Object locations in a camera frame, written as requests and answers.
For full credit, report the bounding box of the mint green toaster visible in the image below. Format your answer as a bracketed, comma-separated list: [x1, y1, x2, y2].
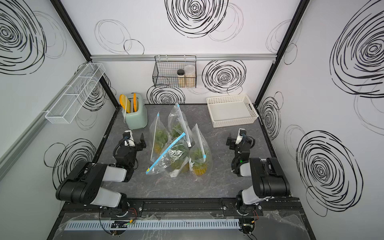
[122, 93, 148, 130]

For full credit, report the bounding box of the black wire basket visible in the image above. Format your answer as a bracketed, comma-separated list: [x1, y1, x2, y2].
[152, 55, 197, 88]

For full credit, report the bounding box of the white wire shelf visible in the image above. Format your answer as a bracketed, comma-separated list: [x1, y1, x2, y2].
[45, 63, 107, 124]

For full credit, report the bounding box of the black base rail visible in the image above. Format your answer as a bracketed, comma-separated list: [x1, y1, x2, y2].
[59, 198, 304, 219]

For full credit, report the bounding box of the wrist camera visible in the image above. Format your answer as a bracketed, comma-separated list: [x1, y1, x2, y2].
[236, 128, 247, 145]
[123, 130, 136, 147]

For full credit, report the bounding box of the grey cable duct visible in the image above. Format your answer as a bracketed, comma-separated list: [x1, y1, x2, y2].
[64, 219, 241, 232]

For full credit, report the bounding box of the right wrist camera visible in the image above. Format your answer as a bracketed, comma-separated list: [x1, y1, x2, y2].
[236, 128, 247, 145]

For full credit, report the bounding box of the white lid jar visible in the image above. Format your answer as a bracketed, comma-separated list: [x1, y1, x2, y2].
[184, 65, 196, 88]

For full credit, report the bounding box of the yellow toast slice left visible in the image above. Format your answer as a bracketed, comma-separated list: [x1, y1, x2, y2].
[119, 94, 131, 114]

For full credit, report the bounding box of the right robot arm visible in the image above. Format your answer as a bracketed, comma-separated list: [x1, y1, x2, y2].
[226, 134, 291, 211]

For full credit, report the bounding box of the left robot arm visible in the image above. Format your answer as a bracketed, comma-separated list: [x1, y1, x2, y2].
[56, 130, 147, 214]

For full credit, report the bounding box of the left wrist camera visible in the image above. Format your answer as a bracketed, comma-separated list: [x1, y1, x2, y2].
[123, 130, 136, 147]

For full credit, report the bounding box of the zip-top bag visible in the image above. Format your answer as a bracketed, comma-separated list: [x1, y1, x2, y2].
[146, 133, 189, 178]
[150, 112, 170, 163]
[168, 104, 194, 148]
[189, 124, 213, 180]

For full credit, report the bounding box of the orange toast slice right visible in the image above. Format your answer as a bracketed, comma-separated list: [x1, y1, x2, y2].
[133, 93, 138, 113]

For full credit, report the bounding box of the pineapple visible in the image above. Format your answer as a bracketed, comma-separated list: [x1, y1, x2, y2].
[190, 148, 210, 176]

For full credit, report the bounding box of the white plastic basket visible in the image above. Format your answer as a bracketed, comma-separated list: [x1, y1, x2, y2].
[206, 95, 259, 128]

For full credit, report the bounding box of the black lid spice jar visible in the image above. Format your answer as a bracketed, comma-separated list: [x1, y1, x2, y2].
[177, 69, 186, 88]

